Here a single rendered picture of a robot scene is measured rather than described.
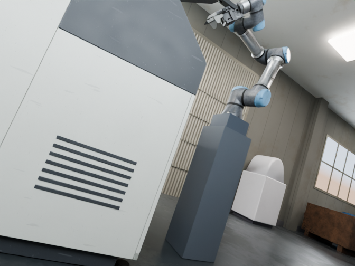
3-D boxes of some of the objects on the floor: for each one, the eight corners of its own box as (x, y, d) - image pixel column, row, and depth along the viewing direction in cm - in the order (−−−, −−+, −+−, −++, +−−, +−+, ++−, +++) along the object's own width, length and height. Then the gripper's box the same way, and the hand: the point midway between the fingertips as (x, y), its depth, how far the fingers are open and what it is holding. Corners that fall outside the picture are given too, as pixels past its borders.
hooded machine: (253, 218, 421) (270, 161, 439) (277, 230, 372) (295, 165, 389) (228, 211, 393) (246, 150, 410) (251, 224, 343) (271, 153, 361)
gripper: (248, 11, 117) (213, 28, 116) (238, 21, 130) (207, 36, 129) (241, -4, 115) (206, 12, 115) (233, 8, 129) (202, 22, 128)
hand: (206, 19), depth 122 cm, fingers open, 7 cm apart
